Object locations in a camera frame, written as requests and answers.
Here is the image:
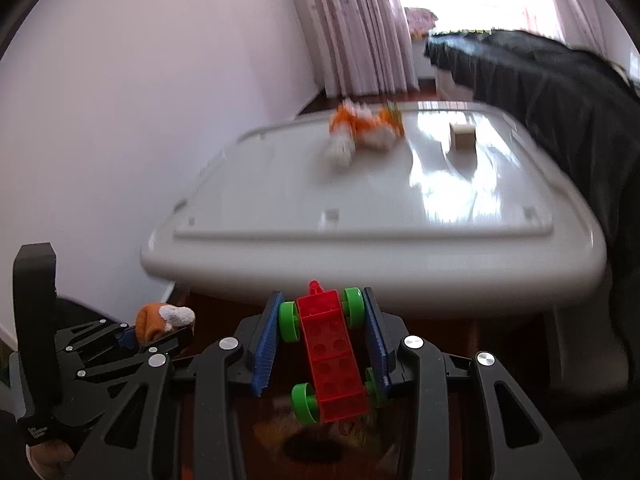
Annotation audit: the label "small wooden block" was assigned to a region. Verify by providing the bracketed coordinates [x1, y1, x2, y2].
[449, 124, 476, 151]

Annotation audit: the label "white plastic bin lid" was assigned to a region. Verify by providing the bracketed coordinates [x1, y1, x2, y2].
[141, 101, 606, 318]

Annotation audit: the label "red toy car green wheels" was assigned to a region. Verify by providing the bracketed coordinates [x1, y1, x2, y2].
[278, 280, 374, 425]

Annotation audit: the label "brown white plush piece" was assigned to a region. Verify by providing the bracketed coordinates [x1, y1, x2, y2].
[134, 302, 195, 346]

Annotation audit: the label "pink folded blanket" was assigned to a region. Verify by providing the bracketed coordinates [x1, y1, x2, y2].
[405, 8, 438, 41]

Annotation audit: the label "pink patterned curtain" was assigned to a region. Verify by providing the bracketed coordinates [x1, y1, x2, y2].
[294, 0, 419, 98]

